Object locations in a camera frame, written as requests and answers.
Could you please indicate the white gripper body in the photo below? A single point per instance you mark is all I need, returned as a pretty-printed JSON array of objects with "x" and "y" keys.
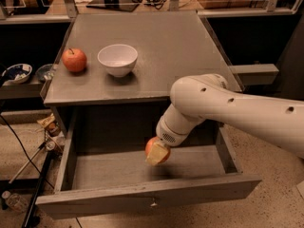
[{"x": 166, "y": 135}]

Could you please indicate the dark small bowl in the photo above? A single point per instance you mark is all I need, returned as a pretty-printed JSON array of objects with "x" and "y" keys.
[{"x": 45, "y": 72}]

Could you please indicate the snack wrapper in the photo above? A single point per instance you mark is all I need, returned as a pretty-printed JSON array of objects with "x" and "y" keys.
[{"x": 50, "y": 125}]

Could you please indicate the grey wooden cabinet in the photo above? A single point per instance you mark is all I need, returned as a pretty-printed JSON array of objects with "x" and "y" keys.
[{"x": 170, "y": 45}]

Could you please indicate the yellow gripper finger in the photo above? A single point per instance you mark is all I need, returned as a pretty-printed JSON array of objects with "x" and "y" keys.
[{"x": 156, "y": 153}]

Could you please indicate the grey side shelf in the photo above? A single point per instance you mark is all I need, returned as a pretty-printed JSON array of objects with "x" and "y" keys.
[{"x": 256, "y": 74}]

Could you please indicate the open grey top drawer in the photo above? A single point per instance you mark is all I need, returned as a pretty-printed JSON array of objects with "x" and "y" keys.
[{"x": 103, "y": 169}]

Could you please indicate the red apple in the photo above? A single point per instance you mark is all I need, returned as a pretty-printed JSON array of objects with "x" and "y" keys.
[{"x": 74, "y": 60}]

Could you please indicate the white ceramic bowl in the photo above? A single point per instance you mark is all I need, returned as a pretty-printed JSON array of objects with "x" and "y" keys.
[{"x": 118, "y": 60}]

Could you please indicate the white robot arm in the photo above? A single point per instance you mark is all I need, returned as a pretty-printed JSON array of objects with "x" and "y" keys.
[{"x": 195, "y": 99}]

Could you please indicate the black monitor stand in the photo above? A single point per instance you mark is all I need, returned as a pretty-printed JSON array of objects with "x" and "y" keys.
[{"x": 117, "y": 5}]

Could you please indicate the black tripod leg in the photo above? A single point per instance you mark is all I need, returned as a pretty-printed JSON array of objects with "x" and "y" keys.
[{"x": 37, "y": 191}]

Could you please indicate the clear plastic bottle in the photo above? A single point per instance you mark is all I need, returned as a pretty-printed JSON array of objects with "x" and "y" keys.
[{"x": 15, "y": 201}]

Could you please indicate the orange fruit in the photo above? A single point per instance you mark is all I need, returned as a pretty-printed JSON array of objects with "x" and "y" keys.
[{"x": 158, "y": 141}]

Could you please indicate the blue patterned bowl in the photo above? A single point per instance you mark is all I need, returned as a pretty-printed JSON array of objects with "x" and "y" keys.
[{"x": 16, "y": 74}]

